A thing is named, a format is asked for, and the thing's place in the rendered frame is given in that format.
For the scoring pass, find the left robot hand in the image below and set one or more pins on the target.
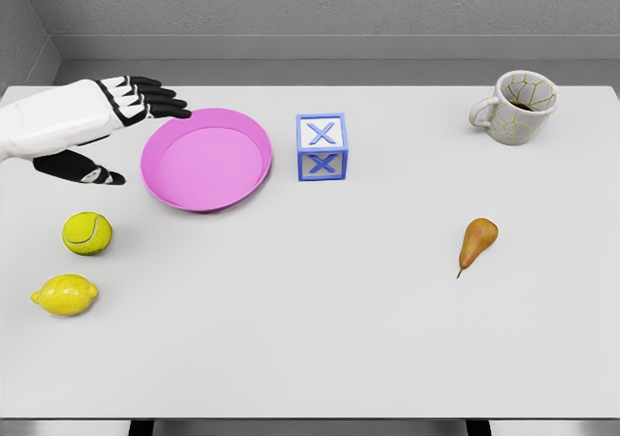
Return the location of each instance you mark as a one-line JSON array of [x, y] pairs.
[[72, 111]]

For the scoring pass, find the blue white letter block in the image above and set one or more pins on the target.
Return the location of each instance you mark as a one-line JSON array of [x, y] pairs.
[[321, 146]]

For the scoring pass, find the yellow-green tennis ball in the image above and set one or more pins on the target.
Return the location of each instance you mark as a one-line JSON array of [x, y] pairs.
[[87, 233]]

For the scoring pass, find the white cracked-pattern mug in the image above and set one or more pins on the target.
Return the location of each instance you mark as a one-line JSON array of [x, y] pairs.
[[516, 109]]

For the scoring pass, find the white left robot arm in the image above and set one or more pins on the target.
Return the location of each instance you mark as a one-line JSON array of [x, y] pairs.
[[9, 133]]

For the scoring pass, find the yellow lemon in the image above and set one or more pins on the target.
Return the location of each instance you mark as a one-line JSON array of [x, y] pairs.
[[64, 294]]

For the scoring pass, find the pink plate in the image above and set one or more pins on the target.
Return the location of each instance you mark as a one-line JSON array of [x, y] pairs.
[[206, 162]]

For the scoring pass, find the brown pear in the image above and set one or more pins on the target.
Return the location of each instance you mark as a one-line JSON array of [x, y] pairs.
[[477, 239]]

